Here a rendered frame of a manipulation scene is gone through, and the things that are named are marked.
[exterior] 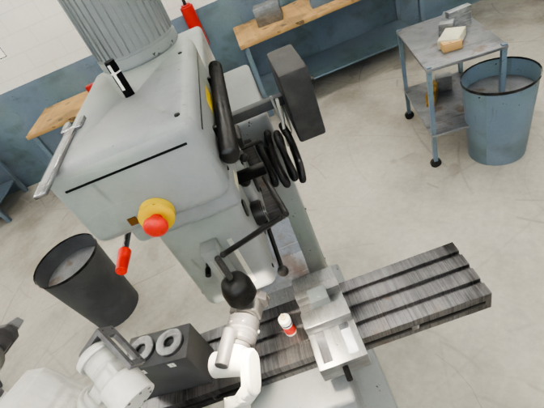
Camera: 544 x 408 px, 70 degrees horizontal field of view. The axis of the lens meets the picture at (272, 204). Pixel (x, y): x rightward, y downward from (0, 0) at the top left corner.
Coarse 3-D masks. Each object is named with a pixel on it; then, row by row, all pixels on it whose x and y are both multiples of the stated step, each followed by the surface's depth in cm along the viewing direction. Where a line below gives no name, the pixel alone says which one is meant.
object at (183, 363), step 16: (144, 336) 126; (160, 336) 124; (176, 336) 122; (192, 336) 124; (144, 352) 121; (160, 352) 119; (176, 352) 119; (192, 352) 121; (208, 352) 132; (144, 368) 119; (160, 368) 120; (176, 368) 120; (192, 368) 121; (160, 384) 126; (176, 384) 127; (192, 384) 128
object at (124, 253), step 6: (126, 234) 74; (126, 240) 72; (126, 246) 71; (120, 252) 69; (126, 252) 69; (120, 258) 68; (126, 258) 69; (120, 264) 67; (126, 264) 68; (120, 270) 67; (126, 270) 67
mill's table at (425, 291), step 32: (416, 256) 137; (448, 256) 134; (352, 288) 136; (384, 288) 132; (416, 288) 128; (448, 288) 125; (480, 288) 121; (384, 320) 124; (416, 320) 121; (448, 320) 124; (288, 352) 127; (224, 384) 126
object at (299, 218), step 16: (240, 80) 149; (240, 96) 138; (256, 96) 134; (240, 128) 124; (256, 128) 125; (272, 128) 127; (256, 160) 132; (288, 176) 139; (288, 192) 143; (272, 208) 146; (288, 208) 148; (304, 208) 163; (304, 224) 154; (304, 240) 160; (304, 256) 166; (320, 256) 168
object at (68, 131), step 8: (80, 120) 71; (64, 128) 70; (72, 128) 69; (64, 136) 67; (72, 136) 67; (64, 144) 64; (56, 152) 63; (64, 152) 62; (56, 160) 60; (48, 168) 59; (56, 168) 58; (48, 176) 57; (40, 184) 56; (48, 184) 55; (40, 192) 54; (48, 192) 54
